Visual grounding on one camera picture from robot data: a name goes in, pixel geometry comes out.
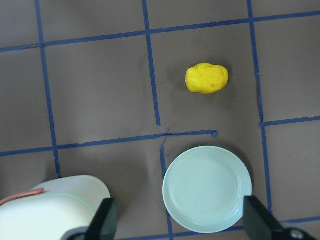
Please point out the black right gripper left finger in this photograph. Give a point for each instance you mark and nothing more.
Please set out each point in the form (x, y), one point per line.
(102, 227)

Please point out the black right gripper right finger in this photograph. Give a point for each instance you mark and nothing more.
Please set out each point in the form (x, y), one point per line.
(260, 224)

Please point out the white rice cooker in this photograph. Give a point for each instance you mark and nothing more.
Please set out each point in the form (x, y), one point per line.
(52, 209)

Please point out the near mint green plate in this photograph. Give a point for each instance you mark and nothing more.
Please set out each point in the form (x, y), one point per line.
(204, 188)

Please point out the yellow toy potato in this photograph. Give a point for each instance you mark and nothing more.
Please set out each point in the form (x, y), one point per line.
(205, 78)

